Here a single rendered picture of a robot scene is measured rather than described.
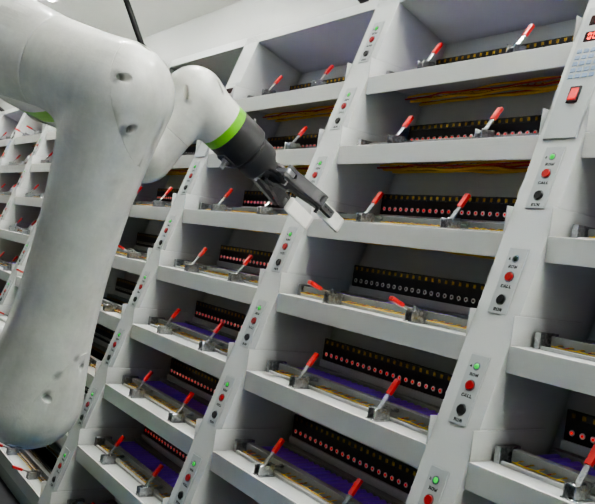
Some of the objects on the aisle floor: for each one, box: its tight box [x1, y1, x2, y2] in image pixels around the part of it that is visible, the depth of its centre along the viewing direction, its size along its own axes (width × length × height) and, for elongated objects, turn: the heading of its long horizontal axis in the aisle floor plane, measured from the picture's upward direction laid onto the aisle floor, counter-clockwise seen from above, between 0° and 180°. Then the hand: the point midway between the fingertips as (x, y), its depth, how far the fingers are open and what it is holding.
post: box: [406, 0, 595, 504], centre depth 133 cm, size 20×9×175 cm, turn 11°
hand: (317, 218), depth 149 cm, fingers open, 9 cm apart
